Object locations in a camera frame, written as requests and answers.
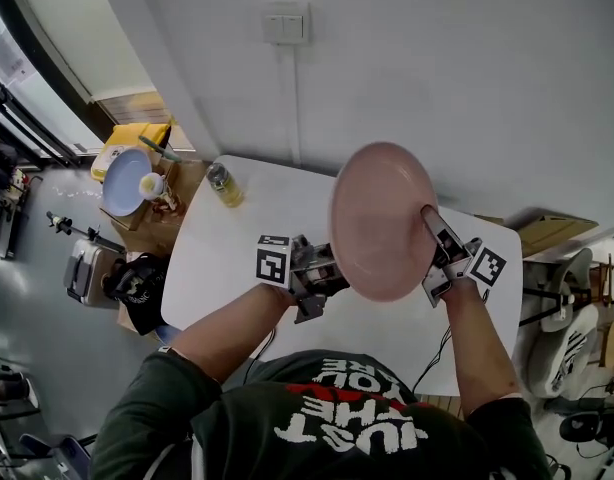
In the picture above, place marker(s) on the big pink plate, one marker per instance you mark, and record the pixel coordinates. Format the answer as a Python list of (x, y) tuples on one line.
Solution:
[(377, 218)]

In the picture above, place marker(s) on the light blue plate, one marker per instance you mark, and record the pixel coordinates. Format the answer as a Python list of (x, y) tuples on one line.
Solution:
[(169, 334), (122, 183)]

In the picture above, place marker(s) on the black tripod stand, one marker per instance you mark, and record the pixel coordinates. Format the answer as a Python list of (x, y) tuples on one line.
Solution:
[(72, 228)]

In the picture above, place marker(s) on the yellow drink bottle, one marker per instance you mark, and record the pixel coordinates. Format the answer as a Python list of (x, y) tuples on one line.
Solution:
[(227, 188)]

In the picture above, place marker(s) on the flat cardboard box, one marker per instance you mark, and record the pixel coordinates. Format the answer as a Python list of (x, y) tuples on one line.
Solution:
[(557, 228)]

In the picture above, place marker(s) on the open cardboard box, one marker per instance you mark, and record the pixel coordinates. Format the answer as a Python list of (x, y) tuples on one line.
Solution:
[(187, 188)]

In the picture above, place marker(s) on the person's left forearm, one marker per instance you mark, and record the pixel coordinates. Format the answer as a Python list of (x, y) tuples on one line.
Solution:
[(227, 328)]

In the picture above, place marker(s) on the white wall switch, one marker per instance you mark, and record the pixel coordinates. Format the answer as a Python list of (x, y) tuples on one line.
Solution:
[(286, 23)]

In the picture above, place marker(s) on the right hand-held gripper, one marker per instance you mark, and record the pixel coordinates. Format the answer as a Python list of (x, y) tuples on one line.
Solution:
[(487, 267)]

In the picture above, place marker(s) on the small yellow white cup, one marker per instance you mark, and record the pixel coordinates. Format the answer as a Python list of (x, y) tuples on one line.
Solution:
[(151, 185)]

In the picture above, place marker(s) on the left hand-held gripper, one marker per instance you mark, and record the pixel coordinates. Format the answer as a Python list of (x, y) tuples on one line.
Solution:
[(274, 263)]

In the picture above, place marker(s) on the silver suitcase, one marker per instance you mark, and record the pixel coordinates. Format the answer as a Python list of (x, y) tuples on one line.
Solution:
[(87, 273)]

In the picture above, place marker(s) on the grey shell chair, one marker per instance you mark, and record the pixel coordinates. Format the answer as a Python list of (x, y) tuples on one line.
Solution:
[(562, 338)]

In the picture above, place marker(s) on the black bag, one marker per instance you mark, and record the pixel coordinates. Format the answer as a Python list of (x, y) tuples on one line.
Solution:
[(137, 293)]

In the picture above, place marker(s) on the yellow plastic box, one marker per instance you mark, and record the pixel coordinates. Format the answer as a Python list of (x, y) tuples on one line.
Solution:
[(132, 135)]

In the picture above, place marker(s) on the blue chair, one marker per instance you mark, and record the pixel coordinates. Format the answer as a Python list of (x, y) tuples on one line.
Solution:
[(62, 455)]

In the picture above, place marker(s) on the dark green printed t-shirt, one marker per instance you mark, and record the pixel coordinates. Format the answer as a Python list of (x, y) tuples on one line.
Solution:
[(312, 428)]

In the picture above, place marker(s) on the person's right forearm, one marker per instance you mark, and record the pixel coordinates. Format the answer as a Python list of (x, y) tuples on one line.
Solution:
[(482, 348)]

